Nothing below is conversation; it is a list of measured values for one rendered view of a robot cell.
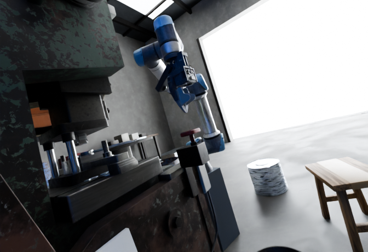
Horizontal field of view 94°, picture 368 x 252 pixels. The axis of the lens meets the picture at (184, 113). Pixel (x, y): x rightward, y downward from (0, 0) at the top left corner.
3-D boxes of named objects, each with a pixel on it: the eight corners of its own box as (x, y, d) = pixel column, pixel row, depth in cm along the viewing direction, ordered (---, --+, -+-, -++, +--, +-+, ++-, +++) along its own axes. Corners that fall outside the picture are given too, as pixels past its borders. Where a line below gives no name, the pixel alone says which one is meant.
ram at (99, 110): (97, 126, 78) (82, 66, 80) (116, 118, 70) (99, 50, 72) (52, 133, 64) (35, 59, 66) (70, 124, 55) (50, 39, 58)
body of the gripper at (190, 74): (187, 81, 58) (177, 48, 58) (168, 91, 62) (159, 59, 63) (198, 83, 64) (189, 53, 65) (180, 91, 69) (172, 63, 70)
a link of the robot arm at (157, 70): (170, 89, 122) (130, 44, 77) (184, 84, 120) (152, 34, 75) (172, 104, 118) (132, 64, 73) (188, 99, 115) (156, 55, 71)
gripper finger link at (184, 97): (192, 109, 58) (184, 84, 59) (178, 114, 62) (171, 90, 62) (196, 109, 61) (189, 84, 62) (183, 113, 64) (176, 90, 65)
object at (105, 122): (86, 142, 75) (83, 130, 75) (112, 132, 64) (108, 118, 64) (40, 152, 61) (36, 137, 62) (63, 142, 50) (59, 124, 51)
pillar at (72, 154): (79, 172, 54) (68, 129, 55) (82, 171, 53) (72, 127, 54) (71, 175, 52) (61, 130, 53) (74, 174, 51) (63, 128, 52)
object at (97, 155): (88, 166, 70) (86, 155, 71) (109, 161, 62) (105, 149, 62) (63, 175, 63) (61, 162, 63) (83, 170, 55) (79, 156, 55)
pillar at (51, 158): (58, 176, 63) (50, 139, 64) (61, 176, 62) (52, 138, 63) (51, 178, 61) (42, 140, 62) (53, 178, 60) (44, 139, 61)
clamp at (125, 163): (107, 171, 60) (100, 142, 60) (138, 166, 51) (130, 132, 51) (90, 178, 55) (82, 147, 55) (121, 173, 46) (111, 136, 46)
